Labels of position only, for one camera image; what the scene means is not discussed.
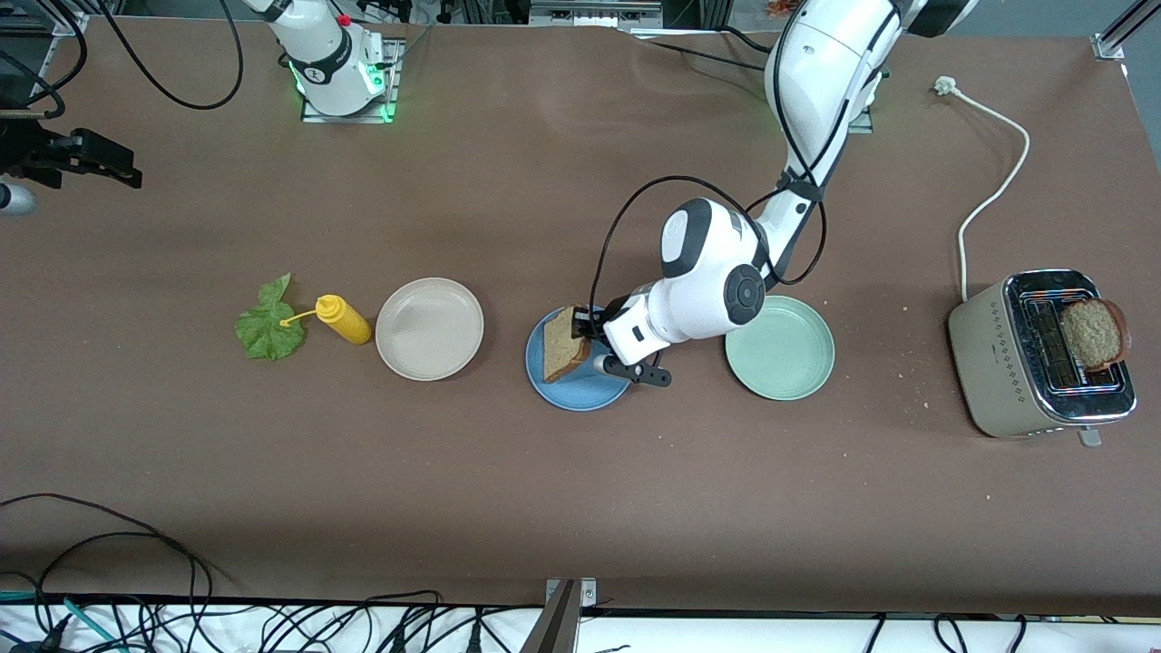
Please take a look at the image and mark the brown bread slice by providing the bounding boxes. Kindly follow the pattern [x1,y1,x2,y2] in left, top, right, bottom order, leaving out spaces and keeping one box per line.
[1059,297,1134,371]
[542,306,592,384]

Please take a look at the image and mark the green lettuce leaf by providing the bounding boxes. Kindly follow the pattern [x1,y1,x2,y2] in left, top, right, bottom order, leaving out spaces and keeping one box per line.
[234,273,307,361]

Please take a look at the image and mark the yellow mustard squeeze bottle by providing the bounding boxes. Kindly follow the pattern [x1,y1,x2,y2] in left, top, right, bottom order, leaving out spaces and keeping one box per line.
[278,294,373,346]

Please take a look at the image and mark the blue round plate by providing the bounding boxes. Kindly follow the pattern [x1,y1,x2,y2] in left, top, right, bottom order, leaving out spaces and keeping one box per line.
[525,307,636,414]

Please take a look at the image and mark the beige round plate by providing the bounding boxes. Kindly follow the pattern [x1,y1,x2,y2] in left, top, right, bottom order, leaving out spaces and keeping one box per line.
[375,277,485,382]

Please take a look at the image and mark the pale green round plate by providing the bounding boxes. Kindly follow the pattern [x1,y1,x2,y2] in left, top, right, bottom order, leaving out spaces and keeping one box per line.
[724,295,836,402]

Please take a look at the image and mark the dark metal pole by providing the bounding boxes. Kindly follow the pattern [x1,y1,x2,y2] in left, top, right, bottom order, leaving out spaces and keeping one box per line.
[519,580,581,653]

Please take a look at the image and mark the beige chrome-topped toaster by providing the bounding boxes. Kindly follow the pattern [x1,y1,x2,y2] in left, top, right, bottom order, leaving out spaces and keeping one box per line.
[947,268,1138,448]

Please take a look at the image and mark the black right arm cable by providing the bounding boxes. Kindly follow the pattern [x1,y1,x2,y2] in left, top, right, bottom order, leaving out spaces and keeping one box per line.
[0,0,246,121]

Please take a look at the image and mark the aluminium frame rail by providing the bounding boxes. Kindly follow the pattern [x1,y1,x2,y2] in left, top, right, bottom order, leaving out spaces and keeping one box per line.
[0,9,92,137]
[1091,0,1161,78]
[529,0,665,30]

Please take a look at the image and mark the silver table edge bracket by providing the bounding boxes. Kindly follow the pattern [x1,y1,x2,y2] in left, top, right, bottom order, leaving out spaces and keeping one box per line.
[544,578,598,610]

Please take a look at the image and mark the black base supply cable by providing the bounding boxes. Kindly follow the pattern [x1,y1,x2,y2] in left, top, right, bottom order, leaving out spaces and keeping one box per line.
[626,23,783,75]

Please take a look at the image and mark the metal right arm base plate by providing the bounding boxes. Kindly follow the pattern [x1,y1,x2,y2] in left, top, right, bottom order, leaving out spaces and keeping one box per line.
[299,38,402,125]

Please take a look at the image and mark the tangled black cables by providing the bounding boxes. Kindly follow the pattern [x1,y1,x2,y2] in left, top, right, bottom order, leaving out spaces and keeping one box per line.
[862,612,1030,653]
[218,590,545,653]

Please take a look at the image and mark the black looped cable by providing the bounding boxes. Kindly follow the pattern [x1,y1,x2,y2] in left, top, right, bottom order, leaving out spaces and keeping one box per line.
[0,493,219,653]

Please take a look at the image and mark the white toaster power cable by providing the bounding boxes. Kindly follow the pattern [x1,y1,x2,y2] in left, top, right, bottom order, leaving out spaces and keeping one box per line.
[934,76,1031,305]

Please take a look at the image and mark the teal cable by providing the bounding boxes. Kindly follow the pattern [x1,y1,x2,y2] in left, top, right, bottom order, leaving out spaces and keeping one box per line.
[0,591,123,653]

